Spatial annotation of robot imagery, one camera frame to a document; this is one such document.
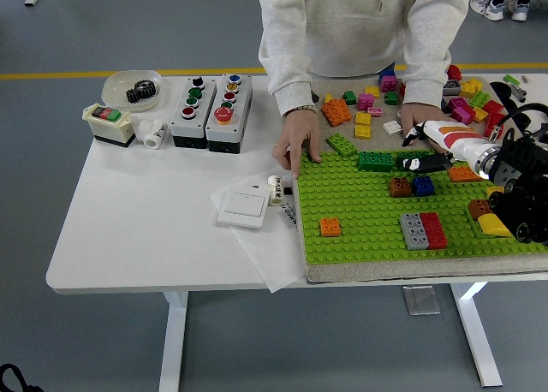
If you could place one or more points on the grey emergency-stop button box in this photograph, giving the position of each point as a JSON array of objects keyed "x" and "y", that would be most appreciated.
[{"x": 222, "y": 131}]

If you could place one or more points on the tiny yellow brick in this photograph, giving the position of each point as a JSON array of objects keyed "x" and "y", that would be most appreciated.
[{"x": 328, "y": 97}]

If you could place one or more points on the grey metal tool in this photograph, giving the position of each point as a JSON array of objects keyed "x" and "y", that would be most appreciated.
[{"x": 519, "y": 92}]

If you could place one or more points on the silver floor plate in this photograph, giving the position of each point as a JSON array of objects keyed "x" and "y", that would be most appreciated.
[{"x": 421, "y": 300}]

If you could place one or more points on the yellow curved slope brick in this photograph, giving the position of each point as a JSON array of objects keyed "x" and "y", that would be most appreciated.
[{"x": 492, "y": 226}]

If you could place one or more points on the person's left hand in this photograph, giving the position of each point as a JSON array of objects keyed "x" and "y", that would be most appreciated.
[{"x": 421, "y": 113}]

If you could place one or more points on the grey 2x4 brick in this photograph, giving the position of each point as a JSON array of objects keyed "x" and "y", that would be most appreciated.
[
  {"x": 413, "y": 231},
  {"x": 451, "y": 87}
]

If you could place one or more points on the small dark green brick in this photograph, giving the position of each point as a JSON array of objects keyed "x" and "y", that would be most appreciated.
[
  {"x": 391, "y": 97},
  {"x": 349, "y": 97}
]

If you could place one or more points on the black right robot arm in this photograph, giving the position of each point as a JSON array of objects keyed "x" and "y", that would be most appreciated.
[{"x": 526, "y": 195}]

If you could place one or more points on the small white pipe coupling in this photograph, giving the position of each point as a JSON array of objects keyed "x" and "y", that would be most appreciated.
[{"x": 275, "y": 189}]

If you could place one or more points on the pink 2x2 brick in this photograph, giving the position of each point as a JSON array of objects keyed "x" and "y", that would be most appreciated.
[{"x": 366, "y": 102}]

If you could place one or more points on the green 2x4 flat plate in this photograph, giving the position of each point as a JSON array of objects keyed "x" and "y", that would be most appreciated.
[{"x": 341, "y": 144}]

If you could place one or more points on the yellow 2x2 brick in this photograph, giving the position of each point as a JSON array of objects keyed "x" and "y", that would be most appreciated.
[
  {"x": 362, "y": 118},
  {"x": 362, "y": 131},
  {"x": 480, "y": 114},
  {"x": 493, "y": 191},
  {"x": 372, "y": 91}
]

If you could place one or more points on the white pipe tee fitting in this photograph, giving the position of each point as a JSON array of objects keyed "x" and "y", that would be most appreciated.
[{"x": 152, "y": 135}]

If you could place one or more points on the person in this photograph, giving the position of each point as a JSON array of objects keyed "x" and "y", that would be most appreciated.
[
  {"x": 492, "y": 4},
  {"x": 355, "y": 24}
]

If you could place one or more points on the blue 2x2 brick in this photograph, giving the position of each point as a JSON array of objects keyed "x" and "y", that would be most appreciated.
[{"x": 423, "y": 186}]

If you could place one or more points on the cream red-green switch box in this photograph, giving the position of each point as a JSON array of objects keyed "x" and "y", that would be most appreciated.
[{"x": 107, "y": 124}]

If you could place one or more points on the orange 2x2 brick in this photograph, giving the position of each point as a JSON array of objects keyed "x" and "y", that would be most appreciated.
[{"x": 330, "y": 227}]

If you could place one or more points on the white printed label strip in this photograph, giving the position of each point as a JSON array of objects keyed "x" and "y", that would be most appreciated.
[{"x": 290, "y": 214}]

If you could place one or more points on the white oval bowl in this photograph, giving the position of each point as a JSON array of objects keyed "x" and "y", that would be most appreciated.
[{"x": 115, "y": 84}]

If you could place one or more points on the red slope brick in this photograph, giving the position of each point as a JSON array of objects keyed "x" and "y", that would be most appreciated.
[{"x": 454, "y": 72}]

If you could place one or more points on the white table leg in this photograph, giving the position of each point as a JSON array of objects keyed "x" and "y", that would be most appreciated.
[
  {"x": 475, "y": 336},
  {"x": 173, "y": 340}
]

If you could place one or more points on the wide orange brick block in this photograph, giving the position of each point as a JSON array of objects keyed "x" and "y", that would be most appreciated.
[{"x": 336, "y": 112}]

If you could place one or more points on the large yellow brick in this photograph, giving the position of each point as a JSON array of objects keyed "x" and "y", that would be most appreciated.
[{"x": 471, "y": 87}]

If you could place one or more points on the brown 2x2 brick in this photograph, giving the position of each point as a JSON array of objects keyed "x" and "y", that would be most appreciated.
[
  {"x": 400, "y": 187},
  {"x": 478, "y": 208}
]

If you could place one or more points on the orange 2x4 brick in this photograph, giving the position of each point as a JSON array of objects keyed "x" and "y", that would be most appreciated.
[{"x": 462, "y": 174}]

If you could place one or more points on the white wall switch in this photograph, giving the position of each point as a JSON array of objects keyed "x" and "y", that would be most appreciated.
[{"x": 243, "y": 203}]

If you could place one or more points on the white square tile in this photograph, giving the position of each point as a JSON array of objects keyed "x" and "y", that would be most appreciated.
[{"x": 393, "y": 128}]

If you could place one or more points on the red 2x4 brick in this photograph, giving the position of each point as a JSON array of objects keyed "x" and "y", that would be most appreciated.
[
  {"x": 434, "y": 230},
  {"x": 494, "y": 124}
]

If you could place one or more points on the black gear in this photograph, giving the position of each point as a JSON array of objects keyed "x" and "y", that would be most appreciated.
[
  {"x": 133, "y": 96},
  {"x": 146, "y": 88}
]

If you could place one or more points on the lime green brick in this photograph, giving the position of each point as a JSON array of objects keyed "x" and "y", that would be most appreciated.
[{"x": 480, "y": 99}]

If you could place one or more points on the person's left forearm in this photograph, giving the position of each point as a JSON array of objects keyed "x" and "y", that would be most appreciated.
[{"x": 428, "y": 79}]

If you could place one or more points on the small green plate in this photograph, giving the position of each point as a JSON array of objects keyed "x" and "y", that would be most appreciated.
[{"x": 473, "y": 231}]

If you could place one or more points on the white paper sheet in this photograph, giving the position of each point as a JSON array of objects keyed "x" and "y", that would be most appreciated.
[{"x": 265, "y": 255}]

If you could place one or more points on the grey-brown mat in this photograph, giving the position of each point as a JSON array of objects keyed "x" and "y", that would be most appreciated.
[{"x": 385, "y": 271}]

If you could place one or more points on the pink flat tile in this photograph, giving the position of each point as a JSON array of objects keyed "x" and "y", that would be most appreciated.
[{"x": 375, "y": 111}]

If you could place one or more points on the person's right hand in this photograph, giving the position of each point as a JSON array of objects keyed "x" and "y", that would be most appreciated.
[{"x": 299, "y": 135}]

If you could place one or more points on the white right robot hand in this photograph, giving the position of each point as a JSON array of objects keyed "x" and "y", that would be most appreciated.
[{"x": 454, "y": 139}]

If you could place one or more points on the dark grey slope brick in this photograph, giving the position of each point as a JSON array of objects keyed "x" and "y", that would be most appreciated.
[
  {"x": 445, "y": 105},
  {"x": 316, "y": 96}
]

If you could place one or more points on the small lime green block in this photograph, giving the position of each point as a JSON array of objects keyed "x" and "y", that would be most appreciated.
[{"x": 510, "y": 79}]

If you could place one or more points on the lime green studded baseplate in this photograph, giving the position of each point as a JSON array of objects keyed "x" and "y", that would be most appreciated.
[{"x": 364, "y": 238}]

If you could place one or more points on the person's right forearm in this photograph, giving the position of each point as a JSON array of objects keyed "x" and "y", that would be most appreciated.
[{"x": 291, "y": 84}]

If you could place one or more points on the grey four-button control box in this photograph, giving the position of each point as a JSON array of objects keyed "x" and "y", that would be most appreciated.
[{"x": 188, "y": 124}]

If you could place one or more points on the magenta 2x2 brick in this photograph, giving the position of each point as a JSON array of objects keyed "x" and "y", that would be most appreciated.
[
  {"x": 463, "y": 116},
  {"x": 389, "y": 84},
  {"x": 458, "y": 102}
]

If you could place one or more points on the dark green 2x4 brick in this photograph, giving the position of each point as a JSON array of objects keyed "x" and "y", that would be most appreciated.
[
  {"x": 376, "y": 161},
  {"x": 417, "y": 152}
]

